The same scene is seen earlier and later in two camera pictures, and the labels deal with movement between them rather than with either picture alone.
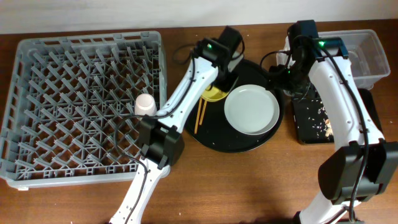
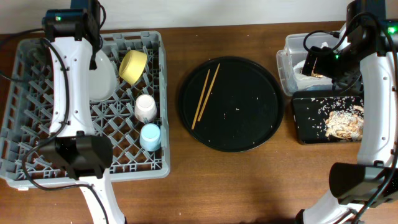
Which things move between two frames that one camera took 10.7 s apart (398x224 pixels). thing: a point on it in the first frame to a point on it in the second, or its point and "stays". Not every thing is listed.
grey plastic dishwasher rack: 69,111 stays
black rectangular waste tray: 313,122 stays
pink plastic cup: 145,104 stays
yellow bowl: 213,94 to 132,66
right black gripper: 277,78 to 323,55
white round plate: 251,109 to 102,81
